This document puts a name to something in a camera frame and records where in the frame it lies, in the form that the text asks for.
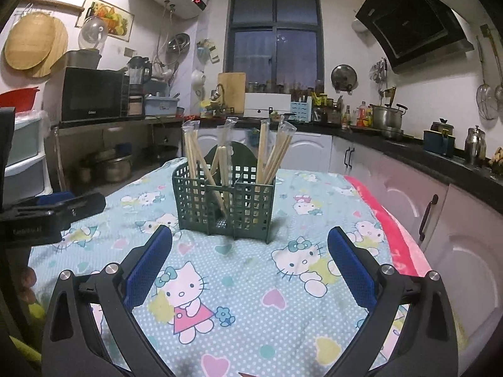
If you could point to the round bamboo board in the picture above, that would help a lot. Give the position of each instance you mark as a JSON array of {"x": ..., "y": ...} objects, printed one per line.
[{"x": 27, "y": 41}]

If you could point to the dark framed window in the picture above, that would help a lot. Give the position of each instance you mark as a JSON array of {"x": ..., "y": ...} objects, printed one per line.
[{"x": 251, "y": 55}]

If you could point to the bunch of wooden chopsticks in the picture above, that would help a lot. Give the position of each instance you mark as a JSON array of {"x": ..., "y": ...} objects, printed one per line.
[{"x": 267, "y": 157}]

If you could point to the fruit wall poster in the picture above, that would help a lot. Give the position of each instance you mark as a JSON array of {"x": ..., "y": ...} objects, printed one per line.
[{"x": 112, "y": 17}]

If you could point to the blender jug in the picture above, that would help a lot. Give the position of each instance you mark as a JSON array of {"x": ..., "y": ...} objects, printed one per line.
[{"x": 137, "y": 72}]

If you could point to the white hanging pot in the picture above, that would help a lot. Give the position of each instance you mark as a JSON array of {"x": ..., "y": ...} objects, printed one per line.
[{"x": 198, "y": 80}]

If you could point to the red plastic basin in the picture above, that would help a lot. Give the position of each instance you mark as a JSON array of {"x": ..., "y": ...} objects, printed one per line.
[{"x": 17, "y": 98}]

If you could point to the hanging dark pan lid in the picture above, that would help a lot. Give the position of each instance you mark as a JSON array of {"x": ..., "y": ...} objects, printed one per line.
[{"x": 344, "y": 77}]

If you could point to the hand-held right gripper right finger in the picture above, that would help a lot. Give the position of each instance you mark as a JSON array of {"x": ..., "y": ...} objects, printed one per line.
[{"x": 349, "y": 267}]

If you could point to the grey plastic container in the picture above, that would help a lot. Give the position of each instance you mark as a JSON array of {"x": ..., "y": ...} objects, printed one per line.
[{"x": 82, "y": 59}]

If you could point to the green lattice utensil holder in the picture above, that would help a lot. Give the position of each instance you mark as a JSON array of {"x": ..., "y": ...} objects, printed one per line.
[{"x": 251, "y": 233}]

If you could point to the glass pot lid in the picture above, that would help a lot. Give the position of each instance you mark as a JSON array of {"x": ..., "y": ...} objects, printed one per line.
[{"x": 92, "y": 33}]

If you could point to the black range hood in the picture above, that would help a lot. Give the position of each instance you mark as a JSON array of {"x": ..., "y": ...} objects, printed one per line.
[{"x": 412, "y": 23}]

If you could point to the plastic drawer unit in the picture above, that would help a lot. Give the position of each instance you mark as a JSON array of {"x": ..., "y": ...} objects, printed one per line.
[{"x": 25, "y": 157}]

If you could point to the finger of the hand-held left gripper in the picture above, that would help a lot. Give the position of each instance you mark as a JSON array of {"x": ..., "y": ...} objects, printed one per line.
[
  {"x": 86, "y": 206},
  {"x": 55, "y": 199}
]

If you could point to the wooden rolling pin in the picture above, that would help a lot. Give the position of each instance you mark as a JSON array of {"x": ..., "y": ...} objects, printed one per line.
[{"x": 55, "y": 4}]

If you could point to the blue lidded pot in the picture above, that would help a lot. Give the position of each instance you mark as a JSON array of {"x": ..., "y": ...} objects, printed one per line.
[{"x": 438, "y": 141}]

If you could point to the rectangular wooden cutting board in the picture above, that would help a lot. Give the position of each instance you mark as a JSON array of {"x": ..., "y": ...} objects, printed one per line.
[{"x": 234, "y": 90}]

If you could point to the metal shelf rack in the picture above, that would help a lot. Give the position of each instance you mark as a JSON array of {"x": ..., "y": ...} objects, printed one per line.
[{"x": 102, "y": 125}]

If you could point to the light blue cutlery holder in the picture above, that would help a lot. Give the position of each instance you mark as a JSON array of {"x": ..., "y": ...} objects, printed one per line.
[{"x": 300, "y": 110}]

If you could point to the cartoon cat printed blanket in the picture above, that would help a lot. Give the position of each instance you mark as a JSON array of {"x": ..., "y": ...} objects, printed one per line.
[{"x": 243, "y": 282}]

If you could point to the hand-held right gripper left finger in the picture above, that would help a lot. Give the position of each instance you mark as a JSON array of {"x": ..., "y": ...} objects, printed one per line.
[{"x": 149, "y": 267}]

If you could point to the person's left hand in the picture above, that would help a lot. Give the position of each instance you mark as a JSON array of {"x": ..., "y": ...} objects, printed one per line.
[{"x": 27, "y": 279}]

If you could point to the steel stockpot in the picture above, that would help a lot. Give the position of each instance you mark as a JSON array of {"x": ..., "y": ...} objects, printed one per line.
[{"x": 387, "y": 118}]

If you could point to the black kitchen countertop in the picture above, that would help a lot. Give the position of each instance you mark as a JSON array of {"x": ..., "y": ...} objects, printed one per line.
[{"x": 432, "y": 157}]

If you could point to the black microwave oven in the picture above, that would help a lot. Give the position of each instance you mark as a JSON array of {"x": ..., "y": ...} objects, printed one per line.
[{"x": 92, "y": 94}]

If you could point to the cooking oil bottle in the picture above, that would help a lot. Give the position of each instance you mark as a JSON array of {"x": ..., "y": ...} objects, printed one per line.
[{"x": 364, "y": 116}]

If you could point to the hanging steel bowl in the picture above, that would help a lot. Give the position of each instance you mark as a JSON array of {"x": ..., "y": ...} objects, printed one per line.
[{"x": 179, "y": 42}]

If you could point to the ginger roots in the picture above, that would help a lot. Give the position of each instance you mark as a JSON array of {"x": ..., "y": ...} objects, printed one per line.
[{"x": 497, "y": 161}]

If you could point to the steel pot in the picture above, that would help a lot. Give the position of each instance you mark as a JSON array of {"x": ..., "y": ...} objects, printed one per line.
[{"x": 117, "y": 169}]

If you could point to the blue dish box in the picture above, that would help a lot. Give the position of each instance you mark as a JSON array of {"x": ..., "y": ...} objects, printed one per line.
[{"x": 161, "y": 106}]

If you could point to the kitchen faucet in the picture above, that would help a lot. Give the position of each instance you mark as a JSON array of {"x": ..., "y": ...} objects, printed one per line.
[{"x": 220, "y": 96}]

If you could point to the steel kettle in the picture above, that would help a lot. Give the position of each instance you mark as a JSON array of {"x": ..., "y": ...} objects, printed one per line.
[{"x": 474, "y": 145}]

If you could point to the steel mesh skimmer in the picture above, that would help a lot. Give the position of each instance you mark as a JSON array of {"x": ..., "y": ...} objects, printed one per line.
[{"x": 486, "y": 100}]

